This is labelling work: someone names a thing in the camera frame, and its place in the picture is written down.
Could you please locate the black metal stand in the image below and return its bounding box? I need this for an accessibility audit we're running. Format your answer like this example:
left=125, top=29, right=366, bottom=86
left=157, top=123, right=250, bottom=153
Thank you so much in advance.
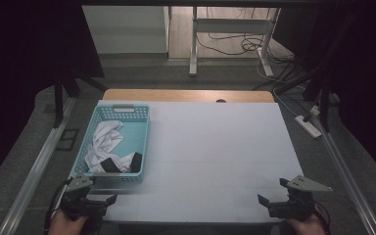
left=273, top=58, right=341, bottom=133
left=52, top=70, right=107, bottom=129

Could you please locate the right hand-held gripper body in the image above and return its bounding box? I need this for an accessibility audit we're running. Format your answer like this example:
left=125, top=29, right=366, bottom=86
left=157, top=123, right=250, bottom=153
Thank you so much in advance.
left=279, top=174, right=334, bottom=221

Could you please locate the white desk frame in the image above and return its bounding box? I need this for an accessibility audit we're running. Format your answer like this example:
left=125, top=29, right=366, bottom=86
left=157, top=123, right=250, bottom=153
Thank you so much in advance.
left=189, top=6, right=282, bottom=78

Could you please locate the light blue plastic basket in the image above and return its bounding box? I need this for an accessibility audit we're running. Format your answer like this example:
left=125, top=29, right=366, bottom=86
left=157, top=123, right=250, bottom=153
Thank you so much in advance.
left=70, top=103, right=151, bottom=188

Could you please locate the black floor bracket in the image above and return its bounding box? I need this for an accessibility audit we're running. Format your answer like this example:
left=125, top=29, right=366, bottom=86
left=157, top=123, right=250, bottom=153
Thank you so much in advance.
left=56, top=128, right=80, bottom=152

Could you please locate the black curtain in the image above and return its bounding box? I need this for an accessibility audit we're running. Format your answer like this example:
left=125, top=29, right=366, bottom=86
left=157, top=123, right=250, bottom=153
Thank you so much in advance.
left=0, top=0, right=105, bottom=192
left=278, top=6, right=376, bottom=187

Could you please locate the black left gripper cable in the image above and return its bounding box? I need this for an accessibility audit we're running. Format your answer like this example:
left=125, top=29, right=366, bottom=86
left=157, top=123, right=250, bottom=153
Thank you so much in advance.
left=43, top=178, right=73, bottom=234

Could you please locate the white floor cable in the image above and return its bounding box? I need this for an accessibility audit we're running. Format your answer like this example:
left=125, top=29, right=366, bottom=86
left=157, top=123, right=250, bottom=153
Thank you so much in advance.
left=256, top=48, right=309, bottom=117

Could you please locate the white cabinet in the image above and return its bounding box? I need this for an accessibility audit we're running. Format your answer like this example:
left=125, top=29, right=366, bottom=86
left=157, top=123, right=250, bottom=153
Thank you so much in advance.
left=81, top=5, right=172, bottom=55

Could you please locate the person's left hand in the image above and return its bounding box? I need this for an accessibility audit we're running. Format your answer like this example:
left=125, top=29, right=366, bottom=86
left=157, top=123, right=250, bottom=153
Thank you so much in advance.
left=48, top=209, right=89, bottom=235

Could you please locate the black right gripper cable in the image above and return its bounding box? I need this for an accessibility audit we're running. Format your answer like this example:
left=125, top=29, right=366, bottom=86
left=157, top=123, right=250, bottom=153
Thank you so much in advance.
left=312, top=200, right=333, bottom=235

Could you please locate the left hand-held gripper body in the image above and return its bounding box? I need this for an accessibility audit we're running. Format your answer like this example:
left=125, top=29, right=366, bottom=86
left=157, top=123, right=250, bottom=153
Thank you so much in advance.
left=60, top=173, right=107, bottom=220

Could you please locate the white garment with black trim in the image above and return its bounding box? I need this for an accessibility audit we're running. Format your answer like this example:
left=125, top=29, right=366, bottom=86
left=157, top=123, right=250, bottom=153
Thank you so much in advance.
left=84, top=119, right=144, bottom=174

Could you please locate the black floor cable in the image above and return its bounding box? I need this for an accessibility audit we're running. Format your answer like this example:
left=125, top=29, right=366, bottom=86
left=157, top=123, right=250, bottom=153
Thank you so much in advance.
left=196, top=30, right=270, bottom=57

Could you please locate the person's right hand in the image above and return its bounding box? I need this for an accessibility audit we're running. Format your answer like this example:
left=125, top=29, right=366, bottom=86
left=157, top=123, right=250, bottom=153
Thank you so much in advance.
left=285, top=213, right=327, bottom=235

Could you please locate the white power strip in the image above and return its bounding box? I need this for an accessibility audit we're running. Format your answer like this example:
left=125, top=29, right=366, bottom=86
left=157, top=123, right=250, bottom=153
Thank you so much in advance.
left=294, top=115, right=323, bottom=139

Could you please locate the wooden table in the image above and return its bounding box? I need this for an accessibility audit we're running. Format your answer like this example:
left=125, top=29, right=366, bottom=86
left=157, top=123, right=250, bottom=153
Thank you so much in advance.
left=102, top=88, right=275, bottom=104

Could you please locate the aluminium rail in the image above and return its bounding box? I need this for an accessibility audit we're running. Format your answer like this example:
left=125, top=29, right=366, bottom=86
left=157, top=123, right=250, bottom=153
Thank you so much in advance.
left=0, top=97, right=77, bottom=235
left=311, top=114, right=376, bottom=235

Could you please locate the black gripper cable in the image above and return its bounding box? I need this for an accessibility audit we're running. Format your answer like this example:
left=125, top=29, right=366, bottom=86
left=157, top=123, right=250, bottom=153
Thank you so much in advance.
left=43, top=178, right=73, bottom=234
left=312, top=200, right=333, bottom=235

